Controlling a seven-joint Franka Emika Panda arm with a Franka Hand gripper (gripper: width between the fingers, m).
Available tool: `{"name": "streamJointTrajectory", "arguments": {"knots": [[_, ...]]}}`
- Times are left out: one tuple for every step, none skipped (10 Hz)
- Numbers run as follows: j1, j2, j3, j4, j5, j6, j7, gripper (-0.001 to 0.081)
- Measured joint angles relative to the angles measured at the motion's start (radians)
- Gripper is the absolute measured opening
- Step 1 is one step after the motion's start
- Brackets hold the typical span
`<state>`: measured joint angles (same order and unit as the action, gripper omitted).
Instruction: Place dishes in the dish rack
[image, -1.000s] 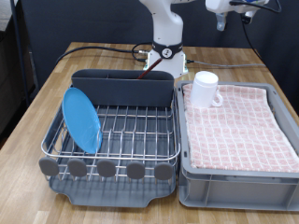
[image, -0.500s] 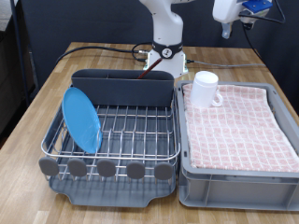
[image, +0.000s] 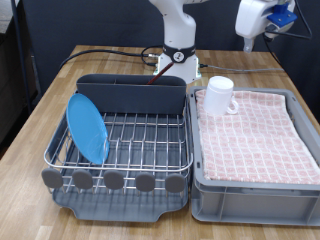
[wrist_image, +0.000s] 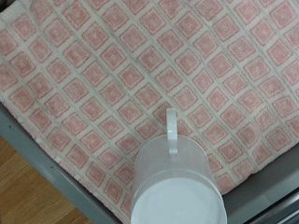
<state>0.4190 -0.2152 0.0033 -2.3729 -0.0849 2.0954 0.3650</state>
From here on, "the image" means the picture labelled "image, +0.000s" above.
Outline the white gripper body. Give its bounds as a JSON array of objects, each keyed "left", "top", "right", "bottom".
[{"left": 234, "top": 0, "right": 281, "bottom": 40}]

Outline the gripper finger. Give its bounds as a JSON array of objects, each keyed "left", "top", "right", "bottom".
[{"left": 243, "top": 37, "right": 255, "bottom": 54}]

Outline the blue plate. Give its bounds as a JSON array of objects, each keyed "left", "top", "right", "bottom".
[{"left": 65, "top": 93, "right": 111, "bottom": 166}]

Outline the white plastic mug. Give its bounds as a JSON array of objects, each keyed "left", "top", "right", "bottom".
[{"left": 203, "top": 75, "right": 240, "bottom": 116}]

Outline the pink checkered towel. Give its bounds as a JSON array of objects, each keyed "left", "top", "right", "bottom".
[{"left": 194, "top": 89, "right": 320, "bottom": 185}]

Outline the dark grey cutlery holder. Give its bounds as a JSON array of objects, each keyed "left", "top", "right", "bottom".
[{"left": 75, "top": 73, "right": 187, "bottom": 116}]

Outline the grey plastic crate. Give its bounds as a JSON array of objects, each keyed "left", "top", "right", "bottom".
[{"left": 188, "top": 86, "right": 320, "bottom": 227}]

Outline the grey plastic drain tray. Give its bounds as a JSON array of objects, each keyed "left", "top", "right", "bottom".
[{"left": 51, "top": 96, "right": 191, "bottom": 223}]

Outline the dark metal pole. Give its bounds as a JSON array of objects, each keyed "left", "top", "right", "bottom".
[{"left": 9, "top": 0, "right": 33, "bottom": 114}]

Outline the thin black camera cable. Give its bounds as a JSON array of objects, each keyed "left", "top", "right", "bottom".
[{"left": 262, "top": 0, "right": 313, "bottom": 42}]

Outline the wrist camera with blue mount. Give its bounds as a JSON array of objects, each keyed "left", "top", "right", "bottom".
[{"left": 265, "top": 3, "right": 298, "bottom": 33}]

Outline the thick black cable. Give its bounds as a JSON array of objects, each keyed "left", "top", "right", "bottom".
[{"left": 59, "top": 45, "right": 164, "bottom": 70}]

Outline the metal wire dish rack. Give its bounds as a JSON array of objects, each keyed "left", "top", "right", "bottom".
[{"left": 43, "top": 91, "right": 194, "bottom": 196}]

